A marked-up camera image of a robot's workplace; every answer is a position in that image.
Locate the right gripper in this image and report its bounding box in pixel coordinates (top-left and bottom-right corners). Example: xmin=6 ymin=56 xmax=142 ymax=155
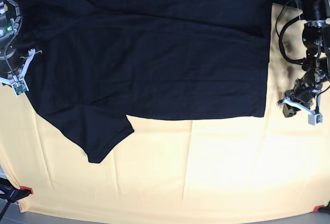
xmin=1 ymin=48 xmax=42 ymax=85

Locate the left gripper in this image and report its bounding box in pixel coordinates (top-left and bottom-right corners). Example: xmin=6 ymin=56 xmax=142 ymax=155
xmin=277 ymin=74 xmax=322 ymax=117

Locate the black T-shirt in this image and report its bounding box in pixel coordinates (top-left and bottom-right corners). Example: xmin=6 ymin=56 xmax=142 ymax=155
xmin=18 ymin=0 xmax=272 ymax=163

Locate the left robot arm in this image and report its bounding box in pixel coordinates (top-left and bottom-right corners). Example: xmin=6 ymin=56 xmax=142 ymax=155
xmin=277 ymin=0 xmax=329 ymax=125

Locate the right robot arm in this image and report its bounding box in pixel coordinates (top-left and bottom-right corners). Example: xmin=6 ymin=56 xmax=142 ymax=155
xmin=1 ymin=0 xmax=42 ymax=95

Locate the yellow tablecloth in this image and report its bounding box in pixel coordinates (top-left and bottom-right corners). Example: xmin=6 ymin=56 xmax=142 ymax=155
xmin=1 ymin=4 xmax=329 ymax=223

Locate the right red black clamp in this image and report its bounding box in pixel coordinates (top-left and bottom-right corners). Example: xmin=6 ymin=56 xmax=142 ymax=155
xmin=313 ymin=202 xmax=330 ymax=214

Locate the red black clamp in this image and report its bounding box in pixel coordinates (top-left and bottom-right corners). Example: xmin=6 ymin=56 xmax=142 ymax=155
xmin=313 ymin=202 xmax=330 ymax=214
xmin=1 ymin=178 xmax=34 ymax=207

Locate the left red black clamp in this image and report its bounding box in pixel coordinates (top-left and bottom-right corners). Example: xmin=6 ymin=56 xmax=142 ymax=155
xmin=1 ymin=178 xmax=34 ymax=207

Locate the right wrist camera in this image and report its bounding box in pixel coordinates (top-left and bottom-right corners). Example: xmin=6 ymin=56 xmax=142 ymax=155
xmin=11 ymin=78 xmax=29 ymax=96

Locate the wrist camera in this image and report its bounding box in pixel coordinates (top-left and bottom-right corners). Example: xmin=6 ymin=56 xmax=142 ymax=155
xmin=11 ymin=78 xmax=29 ymax=96
xmin=308 ymin=112 xmax=323 ymax=126

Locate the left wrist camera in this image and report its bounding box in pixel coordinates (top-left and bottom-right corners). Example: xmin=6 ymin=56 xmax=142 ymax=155
xmin=308 ymin=112 xmax=323 ymax=126

